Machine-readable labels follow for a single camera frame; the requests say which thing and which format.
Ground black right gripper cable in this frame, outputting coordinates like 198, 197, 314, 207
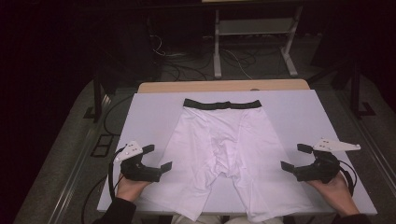
337, 160, 359, 197

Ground white shorts with black waistband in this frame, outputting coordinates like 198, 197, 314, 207
137, 98, 315, 224

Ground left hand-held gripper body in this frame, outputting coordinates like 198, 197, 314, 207
113, 140, 152, 183

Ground black metal stand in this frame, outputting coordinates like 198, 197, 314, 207
349, 60, 376, 119
83, 74, 113, 123

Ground black floor outlet frame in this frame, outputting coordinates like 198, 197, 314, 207
91, 133, 115, 159

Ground person's legs light trousers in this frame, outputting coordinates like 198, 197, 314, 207
170, 214, 285, 224

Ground white floor cable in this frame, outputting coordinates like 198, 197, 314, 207
222, 48, 254, 80

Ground black floor cable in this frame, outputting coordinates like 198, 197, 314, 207
103, 94, 134, 136

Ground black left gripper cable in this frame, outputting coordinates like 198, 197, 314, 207
107, 147, 126, 202

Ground black floor cables bundle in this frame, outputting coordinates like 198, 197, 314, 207
162, 50, 216, 82

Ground person's right hand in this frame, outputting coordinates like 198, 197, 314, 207
306, 172, 361, 217

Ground wooden table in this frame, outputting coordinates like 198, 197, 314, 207
137, 78, 311, 94

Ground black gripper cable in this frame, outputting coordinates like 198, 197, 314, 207
107, 147, 126, 202
337, 160, 359, 197

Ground white metal shelf stand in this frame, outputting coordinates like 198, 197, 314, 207
213, 6, 304, 79

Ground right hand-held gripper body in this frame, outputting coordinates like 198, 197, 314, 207
306, 138, 361, 185

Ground white table board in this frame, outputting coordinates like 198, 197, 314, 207
97, 89, 378, 217

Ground metal floor rail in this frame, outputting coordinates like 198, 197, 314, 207
46, 92, 110, 224
337, 91, 396, 190

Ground person's left hand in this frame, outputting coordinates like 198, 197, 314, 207
115, 174, 152, 203

